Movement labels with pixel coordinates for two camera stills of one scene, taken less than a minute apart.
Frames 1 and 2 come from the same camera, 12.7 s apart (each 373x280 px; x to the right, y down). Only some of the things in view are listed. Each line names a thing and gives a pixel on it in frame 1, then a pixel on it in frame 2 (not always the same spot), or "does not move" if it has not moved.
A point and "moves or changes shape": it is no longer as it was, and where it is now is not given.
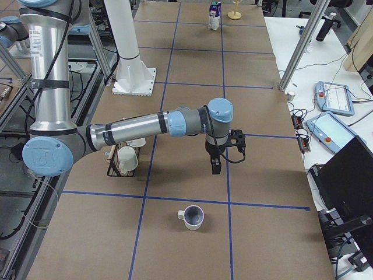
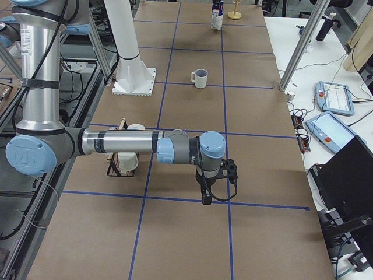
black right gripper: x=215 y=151 to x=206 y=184
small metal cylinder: x=290 y=97 does not move
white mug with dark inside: x=193 y=215 to x=199 y=76
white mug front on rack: x=127 y=158 does not move
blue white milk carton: x=215 y=9 moves or changes shape
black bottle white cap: x=326 y=27 does not move
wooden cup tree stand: x=235 y=15 does not move
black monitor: x=344 y=185 does not move
